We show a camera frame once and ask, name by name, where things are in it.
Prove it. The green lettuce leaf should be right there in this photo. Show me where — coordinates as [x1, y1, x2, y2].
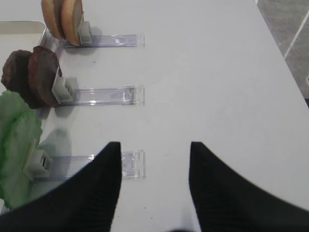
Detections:
[0, 90, 42, 210]

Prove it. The clear bread holder rail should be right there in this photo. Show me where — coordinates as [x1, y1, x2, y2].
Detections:
[50, 34, 145, 48]

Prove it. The clear lettuce holder rail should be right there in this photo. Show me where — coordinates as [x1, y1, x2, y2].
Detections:
[34, 150, 146, 182]

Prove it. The grey lettuce pusher block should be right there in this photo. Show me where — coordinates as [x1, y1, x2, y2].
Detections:
[23, 139, 53, 182]

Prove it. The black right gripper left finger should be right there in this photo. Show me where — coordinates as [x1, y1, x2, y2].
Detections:
[0, 142, 122, 232]

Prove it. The bread slice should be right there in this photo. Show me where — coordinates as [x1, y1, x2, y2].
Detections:
[41, 0, 65, 40]
[61, 0, 84, 46]

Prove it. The grey bread pusher block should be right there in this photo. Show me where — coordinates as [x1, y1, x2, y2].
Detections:
[78, 21, 92, 45]

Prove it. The white serving tray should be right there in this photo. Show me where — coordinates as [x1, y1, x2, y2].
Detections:
[0, 21, 48, 47]

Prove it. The front bread slice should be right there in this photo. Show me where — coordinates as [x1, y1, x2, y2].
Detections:
[61, 0, 84, 46]

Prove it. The rear brown meat patty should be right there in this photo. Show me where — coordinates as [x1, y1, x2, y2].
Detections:
[1, 50, 37, 109]

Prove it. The clear patty holder rail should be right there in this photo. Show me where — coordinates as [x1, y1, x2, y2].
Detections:
[60, 86, 145, 106]

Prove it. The brown meat patty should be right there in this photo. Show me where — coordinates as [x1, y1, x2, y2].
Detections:
[28, 46, 62, 107]
[1, 50, 37, 109]

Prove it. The front brown meat patty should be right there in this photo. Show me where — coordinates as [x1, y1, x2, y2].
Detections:
[28, 46, 62, 107]

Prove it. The grey patty pusher block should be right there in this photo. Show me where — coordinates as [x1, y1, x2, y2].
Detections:
[51, 67, 75, 105]

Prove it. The rear bread slice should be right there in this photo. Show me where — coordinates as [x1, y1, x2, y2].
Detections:
[41, 0, 65, 40]

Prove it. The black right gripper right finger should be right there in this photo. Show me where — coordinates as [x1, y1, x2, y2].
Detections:
[189, 142, 309, 232]

